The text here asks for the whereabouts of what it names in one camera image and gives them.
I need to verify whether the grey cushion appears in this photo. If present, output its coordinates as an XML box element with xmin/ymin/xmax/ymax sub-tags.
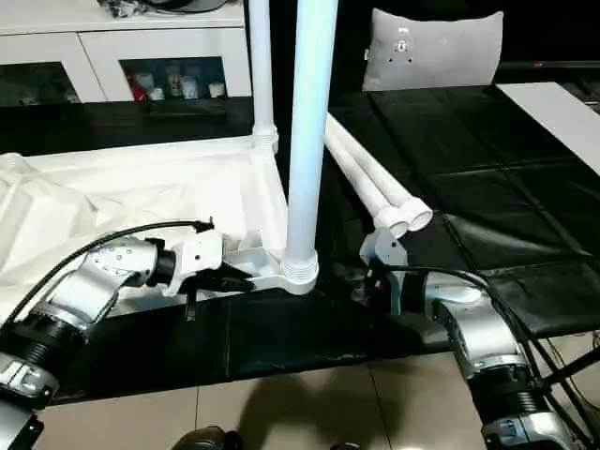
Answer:
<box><xmin>361</xmin><ymin>7</ymin><xmax>505</xmax><ymax>94</ymax></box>

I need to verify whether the grey crumpled cloth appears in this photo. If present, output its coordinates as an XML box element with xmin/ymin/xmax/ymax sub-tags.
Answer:
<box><xmin>97</xmin><ymin>0</ymin><xmax>142</xmax><ymax>20</ymax></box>

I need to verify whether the black work mat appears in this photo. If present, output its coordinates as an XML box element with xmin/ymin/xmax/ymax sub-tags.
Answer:
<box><xmin>0</xmin><ymin>83</ymin><xmax>600</xmax><ymax>404</ymax></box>

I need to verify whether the black stand leg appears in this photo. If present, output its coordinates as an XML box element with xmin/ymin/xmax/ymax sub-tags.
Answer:
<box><xmin>538</xmin><ymin>349</ymin><xmax>600</xmax><ymax>391</ymax></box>

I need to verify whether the white plastic table top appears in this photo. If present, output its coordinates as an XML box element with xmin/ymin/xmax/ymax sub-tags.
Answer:
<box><xmin>0</xmin><ymin>133</ymin><xmax>321</xmax><ymax>329</ymax></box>

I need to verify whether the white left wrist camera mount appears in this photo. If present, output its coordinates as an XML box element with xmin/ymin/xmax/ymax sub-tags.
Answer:
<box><xmin>161</xmin><ymin>229</ymin><xmax>224</xmax><ymax>297</ymax></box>

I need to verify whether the black cabinet with gold label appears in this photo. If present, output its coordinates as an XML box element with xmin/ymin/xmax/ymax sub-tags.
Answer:
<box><xmin>243</xmin><ymin>0</ymin><xmax>376</xmax><ymax>102</ymax></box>

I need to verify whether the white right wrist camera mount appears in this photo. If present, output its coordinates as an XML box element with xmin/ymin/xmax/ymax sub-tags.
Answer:
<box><xmin>359</xmin><ymin>227</ymin><xmax>409</xmax><ymax>315</ymax></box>

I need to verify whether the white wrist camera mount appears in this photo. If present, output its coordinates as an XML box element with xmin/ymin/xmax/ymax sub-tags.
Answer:
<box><xmin>161</xmin><ymin>229</ymin><xmax>224</xmax><ymax>297</ymax></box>
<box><xmin>359</xmin><ymin>227</ymin><xmax>409</xmax><ymax>315</ymax></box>

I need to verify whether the white sideboard with glass doors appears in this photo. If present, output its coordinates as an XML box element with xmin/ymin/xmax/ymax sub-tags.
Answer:
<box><xmin>0</xmin><ymin>8</ymin><xmax>254</xmax><ymax>107</ymax></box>

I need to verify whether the dark round helmet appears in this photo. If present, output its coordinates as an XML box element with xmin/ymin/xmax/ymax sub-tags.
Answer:
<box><xmin>149</xmin><ymin>0</ymin><xmax>226</xmax><ymax>13</ymax></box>

